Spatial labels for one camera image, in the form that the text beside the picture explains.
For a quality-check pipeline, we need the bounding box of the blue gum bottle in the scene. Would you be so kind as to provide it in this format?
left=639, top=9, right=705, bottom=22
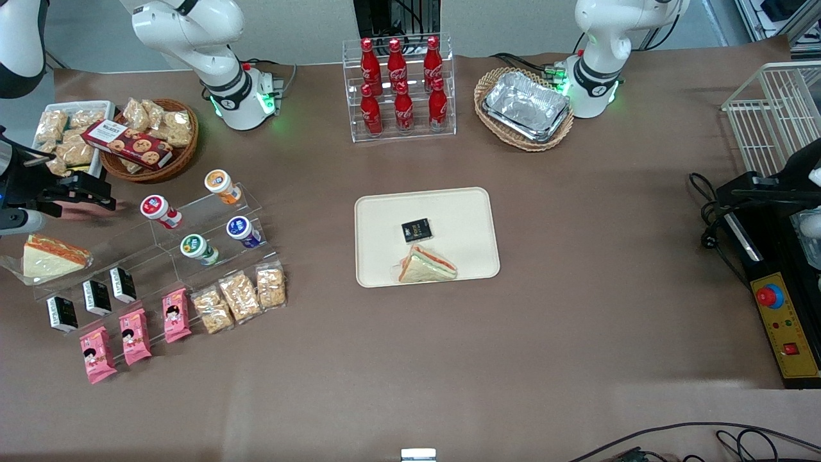
left=225, top=215, right=264, bottom=250

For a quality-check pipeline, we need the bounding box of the silver foil tray stack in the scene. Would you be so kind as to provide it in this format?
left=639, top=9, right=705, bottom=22
left=482, top=70, right=572, bottom=144

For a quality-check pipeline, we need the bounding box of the cream plastic serving tray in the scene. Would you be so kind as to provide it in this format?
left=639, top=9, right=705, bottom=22
left=355, top=187, right=501, bottom=289

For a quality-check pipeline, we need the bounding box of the black machine with yellow panel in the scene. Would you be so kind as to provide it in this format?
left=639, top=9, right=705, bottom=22
left=715, top=171, right=821, bottom=391

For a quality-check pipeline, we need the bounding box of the white rectangular plastic bin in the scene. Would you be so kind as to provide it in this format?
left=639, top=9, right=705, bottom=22
left=31, top=100, right=117, bottom=182

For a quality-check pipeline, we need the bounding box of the black equipment cabinet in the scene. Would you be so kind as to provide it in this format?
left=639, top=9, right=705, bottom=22
left=353, top=0, right=442, bottom=39

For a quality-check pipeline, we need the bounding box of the wrapped triangle sandwich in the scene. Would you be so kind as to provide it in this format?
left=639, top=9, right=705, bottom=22
left=0, top=233, right=95, bottom=287
left=391, top=243, right=459, bottom=285

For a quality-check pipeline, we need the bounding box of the aluminium frame rack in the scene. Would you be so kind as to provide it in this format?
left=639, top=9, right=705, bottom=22
left=734, top=0, right=821, bottom=46

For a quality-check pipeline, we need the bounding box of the red cookie box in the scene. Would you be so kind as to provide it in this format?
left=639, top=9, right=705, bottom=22
left=81, top=119, right=174, bottom=171

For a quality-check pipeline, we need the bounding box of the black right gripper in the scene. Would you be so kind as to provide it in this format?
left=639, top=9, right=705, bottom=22
left=26, top=168, right=118, bottom=212

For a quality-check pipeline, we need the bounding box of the green gum bottle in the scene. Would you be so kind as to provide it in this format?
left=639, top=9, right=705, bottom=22
left=179, top=233, right=221, bottom=267

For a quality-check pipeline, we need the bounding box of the light wicker basket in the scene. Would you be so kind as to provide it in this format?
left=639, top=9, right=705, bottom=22
left=473, top=66, right=576, bottom=153

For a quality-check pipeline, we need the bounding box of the clear acrylic stepped stand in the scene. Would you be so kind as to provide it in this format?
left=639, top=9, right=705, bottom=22
left=30, top=185, right=285, bottom=361

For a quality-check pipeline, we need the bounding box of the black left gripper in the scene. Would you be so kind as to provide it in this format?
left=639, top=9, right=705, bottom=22
left=731, top=138, right=821, bottom=208

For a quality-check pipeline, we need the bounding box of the clear acrylic bottle rack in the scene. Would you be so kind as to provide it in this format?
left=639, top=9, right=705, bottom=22
left=341, top=32, right=458, bottom=144

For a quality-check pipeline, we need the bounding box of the orange gum bottle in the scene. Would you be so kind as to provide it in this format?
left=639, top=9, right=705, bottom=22
left=203, top=168, right=244, bottom=205

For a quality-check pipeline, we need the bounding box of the black gum pack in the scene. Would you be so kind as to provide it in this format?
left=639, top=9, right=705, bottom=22
left=401, top=218, right=433, bottom=244
left=81, top=278, right=114, bottom=317
left=108, top=266, right=138, bottom=305
left=46, top=295, right=80, bottom=334

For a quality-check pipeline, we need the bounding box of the black left arm base cable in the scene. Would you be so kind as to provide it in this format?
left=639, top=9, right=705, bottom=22
left=490, top=52, right=569, bottom=83

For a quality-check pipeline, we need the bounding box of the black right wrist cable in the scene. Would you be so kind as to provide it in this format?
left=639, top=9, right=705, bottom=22
left=0, top=127, right=55, bottom=190

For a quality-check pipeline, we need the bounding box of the looped black cable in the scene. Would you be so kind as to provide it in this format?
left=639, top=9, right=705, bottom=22
left=715, top=428, right=821, bottom=462

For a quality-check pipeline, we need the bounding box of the red cola bottle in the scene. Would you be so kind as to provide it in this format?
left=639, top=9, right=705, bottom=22
left=359, top=37, right=383, bottom=87
left=387, top=38, right=409, bottom=84
left=428, top=77, right=450, bottom=133
left=393, top=80, right=416, bottom=133
left=360, top=83, right=384, bottom=138
left=423, top=35, right=444, bottom=81

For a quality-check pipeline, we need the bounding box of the red gum bottle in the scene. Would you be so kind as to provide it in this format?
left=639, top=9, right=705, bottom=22
left=140, top=194, right=184, bottom=231

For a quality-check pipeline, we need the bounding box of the white wire basket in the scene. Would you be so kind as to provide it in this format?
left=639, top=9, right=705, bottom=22
left=720, top=60, right=821, bottom=178

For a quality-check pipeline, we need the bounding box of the brown wicker basket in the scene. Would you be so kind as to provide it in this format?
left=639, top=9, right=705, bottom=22
left=99, top=98, right=200, bottom=184

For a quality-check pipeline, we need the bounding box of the long black cable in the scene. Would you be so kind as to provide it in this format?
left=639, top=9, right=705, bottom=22
left=567, top=421, right=821, bottom=462

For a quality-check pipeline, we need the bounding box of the pink snack pack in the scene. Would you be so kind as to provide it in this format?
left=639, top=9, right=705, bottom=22
left=78, top=325, right=119, bottom=385
left=161, top=287, right=193, bottom=345
left=118, top=307, right=154, bottom=367

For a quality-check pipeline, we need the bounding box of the black right arm base cable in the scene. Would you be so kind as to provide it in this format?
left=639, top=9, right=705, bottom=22
left=242, top=58, right=298, bottom=97

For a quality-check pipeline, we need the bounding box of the black arm base cable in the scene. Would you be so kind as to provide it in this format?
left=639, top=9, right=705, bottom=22
left=490, top=52, right=569, bottom=83
left=242, top=58, right=298, bottom=97

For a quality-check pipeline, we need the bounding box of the black machine power cable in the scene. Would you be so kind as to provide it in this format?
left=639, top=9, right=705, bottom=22
left=688, top=171, right=752, bottom=291

